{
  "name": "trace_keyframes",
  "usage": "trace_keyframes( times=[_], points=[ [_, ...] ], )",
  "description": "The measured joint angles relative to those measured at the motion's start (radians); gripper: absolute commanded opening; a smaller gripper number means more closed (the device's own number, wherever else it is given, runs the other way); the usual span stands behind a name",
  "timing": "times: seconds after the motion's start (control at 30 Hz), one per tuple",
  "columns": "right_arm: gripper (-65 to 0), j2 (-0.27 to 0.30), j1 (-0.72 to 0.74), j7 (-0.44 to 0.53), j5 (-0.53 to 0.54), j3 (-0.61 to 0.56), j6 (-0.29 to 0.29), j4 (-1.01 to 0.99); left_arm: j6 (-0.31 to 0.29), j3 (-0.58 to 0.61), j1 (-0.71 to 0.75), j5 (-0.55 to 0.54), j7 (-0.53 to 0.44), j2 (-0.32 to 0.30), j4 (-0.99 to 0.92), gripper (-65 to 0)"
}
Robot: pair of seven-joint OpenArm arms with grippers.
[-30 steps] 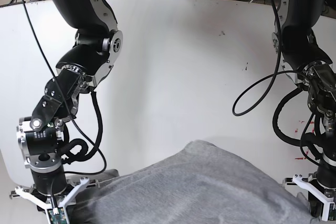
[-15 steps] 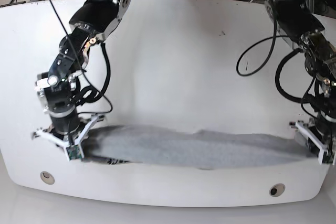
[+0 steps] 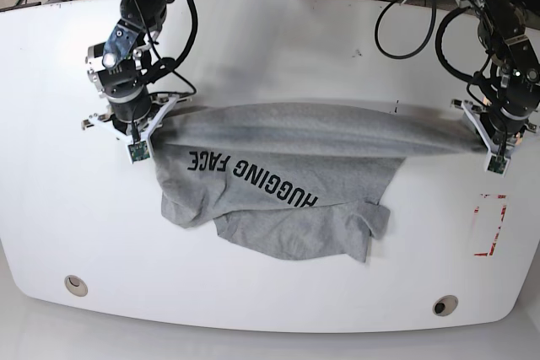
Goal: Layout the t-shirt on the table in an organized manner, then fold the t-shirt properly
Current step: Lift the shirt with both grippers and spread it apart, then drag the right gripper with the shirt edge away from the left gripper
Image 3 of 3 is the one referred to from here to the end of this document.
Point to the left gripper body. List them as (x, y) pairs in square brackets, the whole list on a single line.
[(501, 133)]

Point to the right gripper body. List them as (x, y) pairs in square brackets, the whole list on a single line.
[(136, 120)]

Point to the grey t-shirt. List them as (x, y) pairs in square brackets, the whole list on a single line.
[(294, 181)]

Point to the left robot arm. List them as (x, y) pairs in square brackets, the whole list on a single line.
[(511, 91)]

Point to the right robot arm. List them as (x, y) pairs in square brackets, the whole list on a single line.
[(122, 67)]

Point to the red tape rectangle marking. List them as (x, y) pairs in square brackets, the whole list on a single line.
[(487, 222)]

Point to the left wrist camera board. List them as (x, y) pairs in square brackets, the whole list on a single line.
[(498, 164)]

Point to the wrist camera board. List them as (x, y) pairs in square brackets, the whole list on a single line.
[(498, 164), (138, 151)]

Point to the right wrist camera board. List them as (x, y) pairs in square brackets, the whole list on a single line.
[(138, 151)]

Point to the left table cable grommet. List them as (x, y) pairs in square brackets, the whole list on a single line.
[(76, 286)]

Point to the table cable grommet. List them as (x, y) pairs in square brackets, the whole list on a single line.
[(76, 286), (445, 305)]

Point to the right table cable grommet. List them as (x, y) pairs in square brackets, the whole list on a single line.
[(445, 305)]

